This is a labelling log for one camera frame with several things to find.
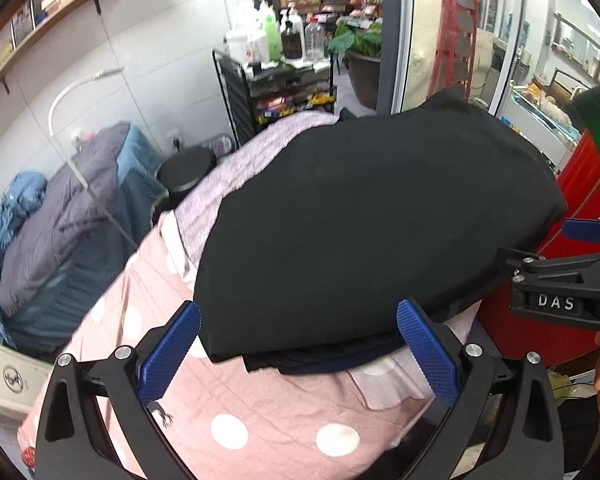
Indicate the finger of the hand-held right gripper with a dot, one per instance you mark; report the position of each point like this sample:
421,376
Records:
560,266
582,230

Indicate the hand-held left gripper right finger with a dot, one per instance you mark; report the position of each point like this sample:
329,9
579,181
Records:
425,350

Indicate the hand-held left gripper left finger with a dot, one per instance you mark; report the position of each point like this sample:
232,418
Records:
172,350

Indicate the black T-shirt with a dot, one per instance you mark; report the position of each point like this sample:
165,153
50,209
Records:
355,210

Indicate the red glossy cabinet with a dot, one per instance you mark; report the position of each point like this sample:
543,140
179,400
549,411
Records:
587,180

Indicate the navy folded garment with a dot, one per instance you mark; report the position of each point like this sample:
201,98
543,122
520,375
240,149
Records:
330,367

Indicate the pink polka dot blanket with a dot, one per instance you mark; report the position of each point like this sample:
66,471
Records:
260,400

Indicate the dark grey ribbed knit garment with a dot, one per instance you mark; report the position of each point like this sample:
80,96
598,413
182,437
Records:
280,357

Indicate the glass display counter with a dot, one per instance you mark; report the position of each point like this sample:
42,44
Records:
545,105

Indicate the white beauty machine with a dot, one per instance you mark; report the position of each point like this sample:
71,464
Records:
10,380

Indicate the black round stool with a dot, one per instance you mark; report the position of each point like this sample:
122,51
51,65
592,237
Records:
185,170

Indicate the red floral dress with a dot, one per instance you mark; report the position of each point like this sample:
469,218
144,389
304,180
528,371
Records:
27,457

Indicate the clear water bottle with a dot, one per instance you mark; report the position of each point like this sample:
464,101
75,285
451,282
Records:
221,145

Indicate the blue jacket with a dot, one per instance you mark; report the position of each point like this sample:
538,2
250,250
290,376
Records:
10,200

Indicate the red ladder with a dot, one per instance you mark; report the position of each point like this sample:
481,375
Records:
455,35

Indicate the dark plant pot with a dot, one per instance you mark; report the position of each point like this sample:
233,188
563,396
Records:
362,80

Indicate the white framed glass door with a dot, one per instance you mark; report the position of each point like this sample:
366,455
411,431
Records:
397,35

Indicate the white gooseneck lamp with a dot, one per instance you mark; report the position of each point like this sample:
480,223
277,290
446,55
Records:
60,97

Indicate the green leafy plant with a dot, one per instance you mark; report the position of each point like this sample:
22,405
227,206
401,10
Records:
355,37

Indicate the white plastic jar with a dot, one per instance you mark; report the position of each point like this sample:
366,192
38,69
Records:
237,45

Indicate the clear plastic bottle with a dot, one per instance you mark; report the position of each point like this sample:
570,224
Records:
315,37

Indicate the green plastic bottle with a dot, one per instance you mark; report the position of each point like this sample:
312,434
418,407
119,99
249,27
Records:
273,35

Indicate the white pump bottle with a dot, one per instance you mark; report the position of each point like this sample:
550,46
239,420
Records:
260,30

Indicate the dark brown pump bottle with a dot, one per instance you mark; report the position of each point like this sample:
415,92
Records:
291,37

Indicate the white wall socket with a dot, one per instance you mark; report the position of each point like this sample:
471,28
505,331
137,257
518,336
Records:
175,140

